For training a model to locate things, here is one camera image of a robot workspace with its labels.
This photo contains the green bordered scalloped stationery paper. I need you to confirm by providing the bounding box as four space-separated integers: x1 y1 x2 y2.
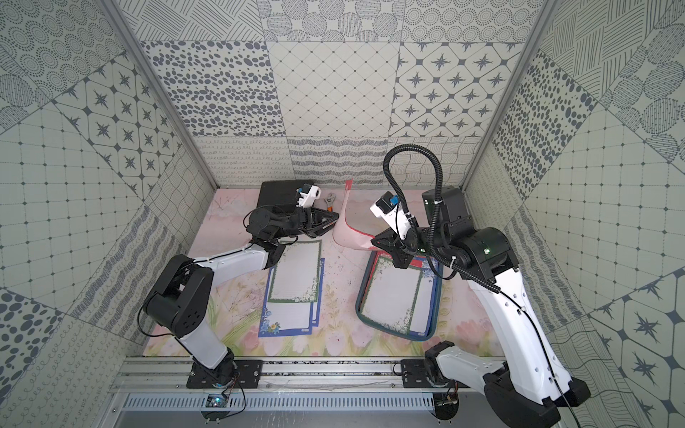
360 262 421 335

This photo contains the teal plastic storage box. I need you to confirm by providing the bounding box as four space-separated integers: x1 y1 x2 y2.
355 251 442 342

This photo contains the green floral stationery paper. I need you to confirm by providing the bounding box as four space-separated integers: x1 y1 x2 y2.
268 241 321 303

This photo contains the blue floral stationery paper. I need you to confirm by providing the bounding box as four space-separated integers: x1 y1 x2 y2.
410 258 442 342
258 267 319 338
311 258 325 327

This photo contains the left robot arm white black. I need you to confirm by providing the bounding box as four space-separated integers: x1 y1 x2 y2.
139 205 339 386

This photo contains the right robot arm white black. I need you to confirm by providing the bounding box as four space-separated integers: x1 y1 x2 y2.
371 144 590 427

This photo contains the black plastic tool case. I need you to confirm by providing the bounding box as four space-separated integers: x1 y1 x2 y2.
257 179 315 212

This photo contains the right round circuit board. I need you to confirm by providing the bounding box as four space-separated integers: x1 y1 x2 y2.
433 392 460 421

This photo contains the left green circuit board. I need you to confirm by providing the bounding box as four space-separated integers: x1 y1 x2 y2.
202 395 229 421

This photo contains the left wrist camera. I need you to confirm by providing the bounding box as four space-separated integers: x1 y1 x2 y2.
297 183 320 209

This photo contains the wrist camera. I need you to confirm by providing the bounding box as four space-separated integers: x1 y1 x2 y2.
297 183 320 209
370 192 418 242

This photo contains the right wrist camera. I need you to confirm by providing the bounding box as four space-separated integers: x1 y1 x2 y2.
370 192 418 242

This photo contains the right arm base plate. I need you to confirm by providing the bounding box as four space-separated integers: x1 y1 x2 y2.
400 358 446 389

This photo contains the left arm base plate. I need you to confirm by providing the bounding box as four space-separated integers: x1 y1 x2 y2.
186 360 263 389

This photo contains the aluminium mounting rail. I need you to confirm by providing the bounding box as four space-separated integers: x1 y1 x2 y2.
110 357 508 393

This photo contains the white slotted cable duct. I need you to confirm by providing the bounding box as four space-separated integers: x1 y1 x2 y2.
123 392 433 411

